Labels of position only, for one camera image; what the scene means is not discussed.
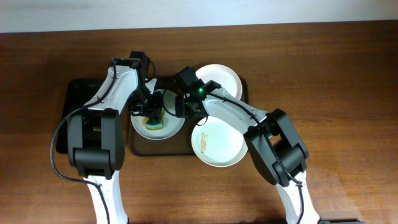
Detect green yellow sponge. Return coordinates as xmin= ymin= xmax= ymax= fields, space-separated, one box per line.
xmin=145 ymin=109 xmax=165 ymax=131

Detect white plate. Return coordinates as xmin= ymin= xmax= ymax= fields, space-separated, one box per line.
xmin=195 ymin=64 xmax=243 ymax=100
xmin=191 ymin=116 xmax=248 ymax=167
xmin=131 ymin=90 xmax=185 ymax=140

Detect white plate bottom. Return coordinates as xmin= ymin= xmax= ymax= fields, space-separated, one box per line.
xmin=191 ymin=116 xmax=248 ymax=167

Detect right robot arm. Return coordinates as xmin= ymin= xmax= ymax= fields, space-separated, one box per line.
xmin=174 ymin=67 xmax=325 ymax=224

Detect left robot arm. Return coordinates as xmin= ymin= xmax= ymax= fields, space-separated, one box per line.
xmin=67 ymin=51 xmax=162 ymax=223

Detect brown serving tray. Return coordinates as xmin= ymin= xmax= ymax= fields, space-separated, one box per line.
xmin=127 ymin=74 xmax=249 ymax=157

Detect black tray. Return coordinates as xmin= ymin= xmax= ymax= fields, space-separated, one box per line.
xmin=55 ymin=78 xmax=104 ymax=154

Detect white plate top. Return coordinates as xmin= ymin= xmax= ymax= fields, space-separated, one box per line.
xmin=195 ymin=64 xmax=243 ymax=100

